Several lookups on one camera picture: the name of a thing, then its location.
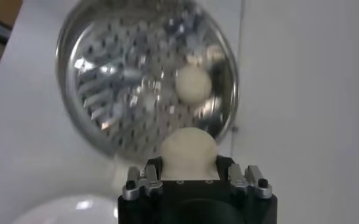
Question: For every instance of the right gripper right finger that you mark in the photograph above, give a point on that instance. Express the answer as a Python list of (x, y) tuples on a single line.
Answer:
[(252, 181)]

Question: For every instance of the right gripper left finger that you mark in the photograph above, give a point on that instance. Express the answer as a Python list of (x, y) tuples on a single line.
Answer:
[(142, 182)]

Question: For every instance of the white steamed baozi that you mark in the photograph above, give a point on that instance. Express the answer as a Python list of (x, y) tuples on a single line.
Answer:
[(194, 84), (188, 152)]

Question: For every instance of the stainless steel steamer basket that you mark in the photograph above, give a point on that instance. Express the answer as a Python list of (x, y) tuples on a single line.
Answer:
[(121, 91)]

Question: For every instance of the white round plate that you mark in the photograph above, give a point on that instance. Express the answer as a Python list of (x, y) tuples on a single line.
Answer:
[(66, 211)]

